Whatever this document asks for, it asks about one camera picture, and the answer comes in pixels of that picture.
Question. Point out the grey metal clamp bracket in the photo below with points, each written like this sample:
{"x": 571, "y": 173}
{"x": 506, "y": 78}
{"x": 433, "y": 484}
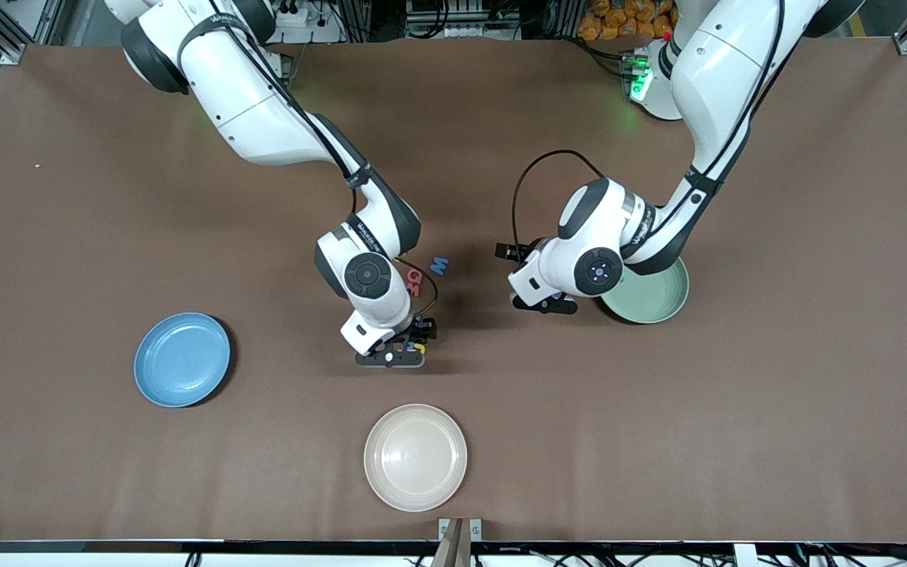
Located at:
{"x": 460, "y": 531}

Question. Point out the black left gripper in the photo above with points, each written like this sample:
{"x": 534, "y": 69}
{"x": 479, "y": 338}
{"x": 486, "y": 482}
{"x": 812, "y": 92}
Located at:
{"x": 518, "y": 253}

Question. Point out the green plate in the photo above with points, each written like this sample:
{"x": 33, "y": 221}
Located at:
{"x": 658, "y": 303}

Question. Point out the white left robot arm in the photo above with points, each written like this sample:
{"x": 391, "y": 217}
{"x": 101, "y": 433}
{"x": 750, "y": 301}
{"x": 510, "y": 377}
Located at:
{"x": 721, "y": 71}

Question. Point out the white power strip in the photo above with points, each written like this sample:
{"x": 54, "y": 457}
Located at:
{"x": 461, "y": 27}
{"x": 308, "y": 20}

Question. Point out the blue capital letter M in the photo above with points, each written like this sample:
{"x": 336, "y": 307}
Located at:
{"x": 439, "y": 266}

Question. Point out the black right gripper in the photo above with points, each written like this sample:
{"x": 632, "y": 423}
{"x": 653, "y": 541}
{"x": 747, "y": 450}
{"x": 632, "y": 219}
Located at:
{"x": 423, "y": 328}

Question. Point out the pile of orange objects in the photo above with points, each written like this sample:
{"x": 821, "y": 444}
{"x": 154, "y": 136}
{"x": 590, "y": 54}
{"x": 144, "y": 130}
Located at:
{"x": 627, "y": 20}

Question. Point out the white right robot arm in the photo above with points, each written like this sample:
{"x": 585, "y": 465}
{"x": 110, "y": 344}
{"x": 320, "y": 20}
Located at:
{"x": 249, "y": 102}

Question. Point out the blue plate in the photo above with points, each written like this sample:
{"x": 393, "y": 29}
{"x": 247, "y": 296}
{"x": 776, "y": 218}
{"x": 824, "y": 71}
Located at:
{"x": 182, "y": 360}

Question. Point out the beige plate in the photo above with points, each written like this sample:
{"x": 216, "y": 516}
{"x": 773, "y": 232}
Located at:
{"x": 416, "y": 457}

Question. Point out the brown table cover mat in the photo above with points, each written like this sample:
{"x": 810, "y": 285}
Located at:
{"x": 658, "y": 433}

